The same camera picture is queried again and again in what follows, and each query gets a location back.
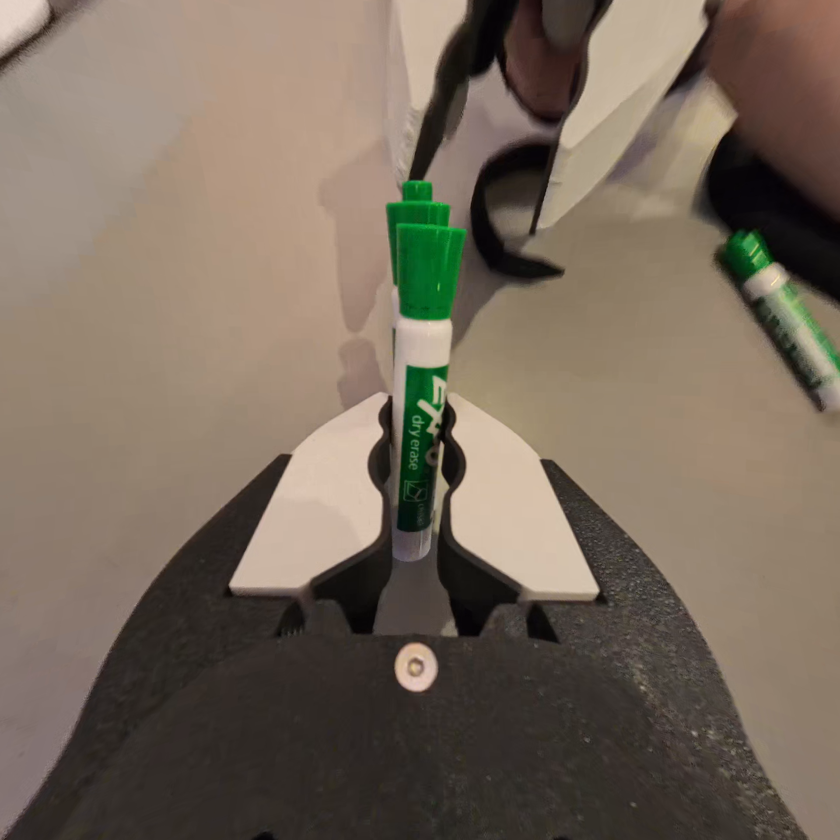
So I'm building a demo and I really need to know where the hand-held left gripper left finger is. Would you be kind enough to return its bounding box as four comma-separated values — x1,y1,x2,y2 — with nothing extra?
230,392,395,599

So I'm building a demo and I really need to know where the person's right forearm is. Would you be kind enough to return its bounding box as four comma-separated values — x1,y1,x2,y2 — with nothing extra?
712,0,840,221

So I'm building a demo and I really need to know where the black mesh chair armrest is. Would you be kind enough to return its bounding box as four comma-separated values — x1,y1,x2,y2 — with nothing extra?
705,131,840,296

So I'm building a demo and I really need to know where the black velcro strap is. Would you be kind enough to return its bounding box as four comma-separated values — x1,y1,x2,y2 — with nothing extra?
470,143,565,280

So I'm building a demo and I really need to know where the person's right hand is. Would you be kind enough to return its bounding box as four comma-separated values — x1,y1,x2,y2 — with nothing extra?
504,0,586,123

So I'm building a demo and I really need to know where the green dry-erase marker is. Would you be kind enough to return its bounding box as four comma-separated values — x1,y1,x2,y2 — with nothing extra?
385,180,452,329
718,230,840,413
392,223,468,563

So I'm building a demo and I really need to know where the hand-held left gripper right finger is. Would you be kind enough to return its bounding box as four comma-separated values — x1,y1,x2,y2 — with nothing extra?
438,392,601,602

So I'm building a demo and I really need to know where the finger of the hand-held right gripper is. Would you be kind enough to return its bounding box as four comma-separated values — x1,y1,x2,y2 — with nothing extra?
528,0,739,236
386,0,519,191

